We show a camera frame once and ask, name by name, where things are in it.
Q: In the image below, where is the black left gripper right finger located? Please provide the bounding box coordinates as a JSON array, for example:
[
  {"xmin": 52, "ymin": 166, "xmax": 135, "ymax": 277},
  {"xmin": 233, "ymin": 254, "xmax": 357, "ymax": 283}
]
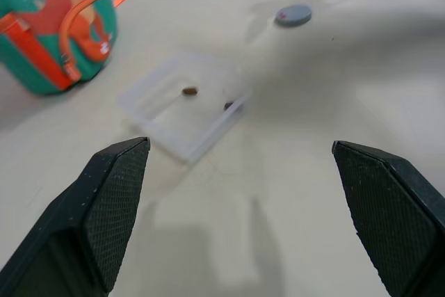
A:
[{"xmin": 332, "ymin": 140, "xmax": 445, "ymax": 297}]

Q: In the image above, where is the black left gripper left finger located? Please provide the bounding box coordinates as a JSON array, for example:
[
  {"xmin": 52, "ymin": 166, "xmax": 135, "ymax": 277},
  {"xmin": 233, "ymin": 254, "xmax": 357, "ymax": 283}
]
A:
[{"xmin": 0, "ymin": 136, "xmax": 151, "ymax": 297}]

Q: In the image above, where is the green orange dinosaur bag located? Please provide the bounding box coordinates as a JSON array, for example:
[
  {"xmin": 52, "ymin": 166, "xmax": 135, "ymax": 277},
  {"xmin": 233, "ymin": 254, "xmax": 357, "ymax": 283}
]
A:
[{"xmin": 0, "ymin": 0, "xmax": 119, "ymax": 96}]

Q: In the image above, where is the grey round disc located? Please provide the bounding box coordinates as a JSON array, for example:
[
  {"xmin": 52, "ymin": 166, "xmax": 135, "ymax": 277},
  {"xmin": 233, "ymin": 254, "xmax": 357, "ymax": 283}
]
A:
[{"xmin": 273, "ymin": 3, "xmax": 313, "ymax": 29}]

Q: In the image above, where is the clear plastic tray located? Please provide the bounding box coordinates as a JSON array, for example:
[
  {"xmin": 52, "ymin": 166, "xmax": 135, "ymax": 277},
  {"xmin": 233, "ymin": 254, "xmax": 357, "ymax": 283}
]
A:
[{"xmin": 116, "ymin": 51, "xmax": 254, "ymax": 164}]

